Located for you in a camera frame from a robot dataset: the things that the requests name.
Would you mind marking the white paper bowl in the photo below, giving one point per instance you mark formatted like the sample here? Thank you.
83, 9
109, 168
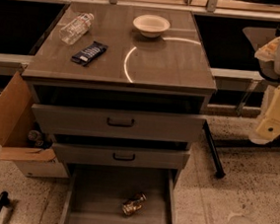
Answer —
151, 25

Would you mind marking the can inside cardboard box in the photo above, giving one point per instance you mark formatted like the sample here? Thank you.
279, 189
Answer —
36, 138

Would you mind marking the dark blue snack bar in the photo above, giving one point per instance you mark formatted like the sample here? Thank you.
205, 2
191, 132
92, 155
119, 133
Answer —
91, 52

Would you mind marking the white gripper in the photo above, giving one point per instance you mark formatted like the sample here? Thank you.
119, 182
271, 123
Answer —
269, 127

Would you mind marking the top grey drawer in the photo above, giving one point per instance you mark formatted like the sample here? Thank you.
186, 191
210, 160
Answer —
118, 124

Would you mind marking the grey drawer cabinet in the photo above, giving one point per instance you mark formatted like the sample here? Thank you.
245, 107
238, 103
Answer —
169, 73

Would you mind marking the bottom grey drawer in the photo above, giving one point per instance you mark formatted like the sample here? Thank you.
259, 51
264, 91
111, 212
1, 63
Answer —
96, 194

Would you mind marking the clear plastic water bottle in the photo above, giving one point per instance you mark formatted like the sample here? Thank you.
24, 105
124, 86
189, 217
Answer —
72, 32

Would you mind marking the orange soda can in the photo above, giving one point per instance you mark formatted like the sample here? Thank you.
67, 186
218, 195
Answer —
133, 204

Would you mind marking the black side table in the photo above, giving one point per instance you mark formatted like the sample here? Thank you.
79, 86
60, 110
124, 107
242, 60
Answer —
257, 37

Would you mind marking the brown cardboard box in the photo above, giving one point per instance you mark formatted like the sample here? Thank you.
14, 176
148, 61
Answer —
16, 121

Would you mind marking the grey drawer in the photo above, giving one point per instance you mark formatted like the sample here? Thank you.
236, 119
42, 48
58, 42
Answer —
96, 194
120, 156
118, 124

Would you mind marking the middle grey drawer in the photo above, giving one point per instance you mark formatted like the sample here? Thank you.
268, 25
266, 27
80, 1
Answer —
120, 156

